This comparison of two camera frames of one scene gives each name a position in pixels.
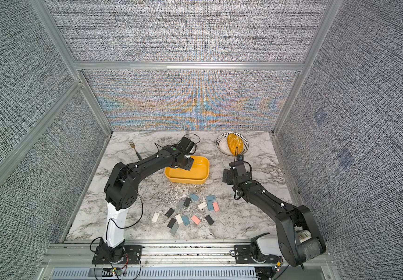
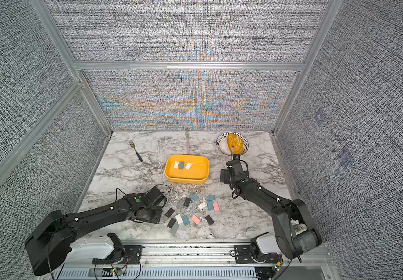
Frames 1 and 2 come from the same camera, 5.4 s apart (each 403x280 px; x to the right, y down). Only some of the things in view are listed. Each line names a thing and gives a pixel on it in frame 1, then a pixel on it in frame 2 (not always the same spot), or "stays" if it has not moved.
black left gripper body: [187, 163] to [153, 216]
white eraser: [179, 219] stays
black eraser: [169, 213] stays
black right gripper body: [229, 179] stays
